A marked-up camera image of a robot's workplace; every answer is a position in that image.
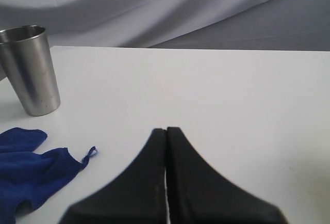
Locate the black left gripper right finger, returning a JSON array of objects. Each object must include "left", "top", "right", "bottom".
[{"left": 166, "top": 127, "right": 287, "bottom": 223}]

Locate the stainless steel cup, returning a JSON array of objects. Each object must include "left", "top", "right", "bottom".
[{"left": 1, "top": 25, "right": 61, "bottom": 117}]

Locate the blue cloth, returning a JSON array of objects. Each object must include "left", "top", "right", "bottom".
[{"left": 1, "top": 127, "right": 97, "bottom": 223}]

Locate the grey backdrop curtain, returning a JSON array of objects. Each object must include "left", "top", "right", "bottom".
[{"left": 1, "top": 0, "right": 329, "bottom": 51}]

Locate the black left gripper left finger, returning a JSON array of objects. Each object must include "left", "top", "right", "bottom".
[{"left": 60, "top": 129, "right": 167, "bottom": 223}]

